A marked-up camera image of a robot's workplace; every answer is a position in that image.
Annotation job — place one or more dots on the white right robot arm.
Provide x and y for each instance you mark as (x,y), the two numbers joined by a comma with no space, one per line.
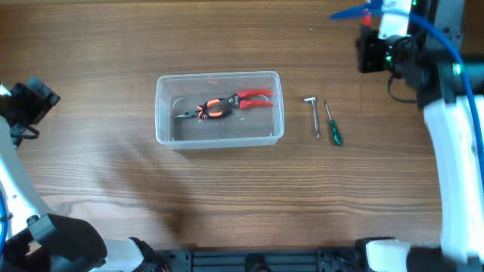
(419,41)

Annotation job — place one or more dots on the orange black long-nose pliers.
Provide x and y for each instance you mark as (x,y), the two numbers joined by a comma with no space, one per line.
(217,108)

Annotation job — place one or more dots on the silver L-shaped socket wrench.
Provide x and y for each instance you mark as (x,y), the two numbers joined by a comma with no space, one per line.
(312,100)

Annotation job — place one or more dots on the clear plastic container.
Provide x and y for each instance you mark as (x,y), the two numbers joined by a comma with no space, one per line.
(256,126)

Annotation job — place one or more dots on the red handled snips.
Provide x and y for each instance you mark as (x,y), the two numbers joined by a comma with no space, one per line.
(247,99)

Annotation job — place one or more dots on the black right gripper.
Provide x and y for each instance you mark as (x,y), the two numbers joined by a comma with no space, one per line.
(365,47)

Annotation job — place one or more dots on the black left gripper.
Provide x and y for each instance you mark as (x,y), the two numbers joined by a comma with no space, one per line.
(39,106)

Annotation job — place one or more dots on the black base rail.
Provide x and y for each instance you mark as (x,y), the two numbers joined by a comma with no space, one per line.
(338,259)

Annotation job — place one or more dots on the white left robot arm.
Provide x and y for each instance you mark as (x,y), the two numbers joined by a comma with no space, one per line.
(33,237)

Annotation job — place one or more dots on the green handled screwdriver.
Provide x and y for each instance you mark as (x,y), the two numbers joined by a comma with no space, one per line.
(337,139)

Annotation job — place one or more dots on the black red handled screwdriver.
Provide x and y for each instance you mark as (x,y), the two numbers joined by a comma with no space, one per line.
(367,18)

